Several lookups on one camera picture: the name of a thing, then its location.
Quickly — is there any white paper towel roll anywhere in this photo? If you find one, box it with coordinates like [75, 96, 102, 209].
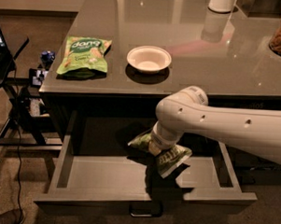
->
[208, 0, 236, 14]

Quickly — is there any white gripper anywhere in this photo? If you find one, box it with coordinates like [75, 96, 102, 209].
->
[148, 120, 185, 157]

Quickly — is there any small black screen device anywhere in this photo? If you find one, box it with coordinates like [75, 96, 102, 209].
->
[29, 69, 48, 87]

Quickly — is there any light green snack bag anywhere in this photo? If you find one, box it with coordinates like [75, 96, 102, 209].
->
[56, 36, 112, 78]

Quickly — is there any white paper bowl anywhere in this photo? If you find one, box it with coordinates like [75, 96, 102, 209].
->
[127, 46, 172, 75]

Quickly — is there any blue cap bottle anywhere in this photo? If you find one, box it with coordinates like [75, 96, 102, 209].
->
[40, 50, 55, 70]

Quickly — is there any black side desk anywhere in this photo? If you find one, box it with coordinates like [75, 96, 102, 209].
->
[0, 34, 68, 167]

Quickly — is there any black hanging cable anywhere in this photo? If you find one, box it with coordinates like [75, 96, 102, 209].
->
[5, 60, 34, 224]

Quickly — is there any metal drawer handle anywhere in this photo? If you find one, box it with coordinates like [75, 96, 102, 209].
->
[129, 201, 163, 218]

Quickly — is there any grey drawer cabinet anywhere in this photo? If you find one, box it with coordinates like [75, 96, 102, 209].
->
[41, 0, 281, 135]

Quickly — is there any green jalapeno kettle chip bag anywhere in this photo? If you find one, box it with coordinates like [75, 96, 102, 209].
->
[128, 131, 192, 178]

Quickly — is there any open grey top drawer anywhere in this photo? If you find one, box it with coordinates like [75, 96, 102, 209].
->
[34, 111, 257, 215]

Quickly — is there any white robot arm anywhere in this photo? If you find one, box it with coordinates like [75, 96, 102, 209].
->
[151, 86, 281, 164]

